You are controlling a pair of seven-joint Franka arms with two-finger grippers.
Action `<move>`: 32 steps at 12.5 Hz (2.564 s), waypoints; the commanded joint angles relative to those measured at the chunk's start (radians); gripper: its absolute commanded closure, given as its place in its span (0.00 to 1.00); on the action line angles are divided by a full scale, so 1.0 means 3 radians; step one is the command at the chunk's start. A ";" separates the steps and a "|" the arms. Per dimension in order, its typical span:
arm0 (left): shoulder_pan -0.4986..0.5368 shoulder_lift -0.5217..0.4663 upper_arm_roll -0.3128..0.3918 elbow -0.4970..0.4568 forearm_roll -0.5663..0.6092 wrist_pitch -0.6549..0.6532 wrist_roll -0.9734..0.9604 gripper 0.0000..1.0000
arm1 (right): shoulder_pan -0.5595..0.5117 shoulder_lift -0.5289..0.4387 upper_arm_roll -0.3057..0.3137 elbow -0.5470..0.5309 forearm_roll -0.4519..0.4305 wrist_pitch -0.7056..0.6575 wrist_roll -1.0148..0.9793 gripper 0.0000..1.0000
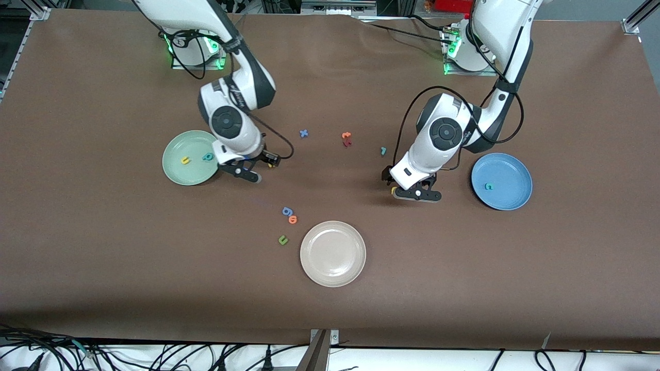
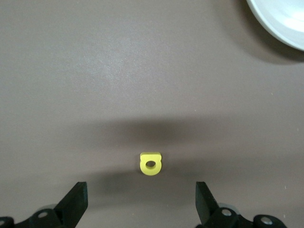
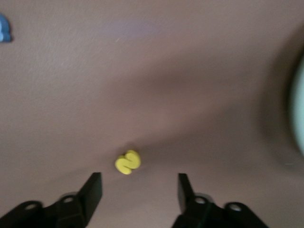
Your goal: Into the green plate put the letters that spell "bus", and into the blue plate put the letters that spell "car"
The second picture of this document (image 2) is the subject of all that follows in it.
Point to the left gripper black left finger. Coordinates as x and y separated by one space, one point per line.
71 209

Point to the yellow foam letter D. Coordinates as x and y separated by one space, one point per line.
143 167

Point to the beige round plate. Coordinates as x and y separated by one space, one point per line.
285 23

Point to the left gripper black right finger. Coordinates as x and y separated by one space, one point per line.
209 209

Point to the brown table cover mat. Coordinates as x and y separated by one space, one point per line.
95 71

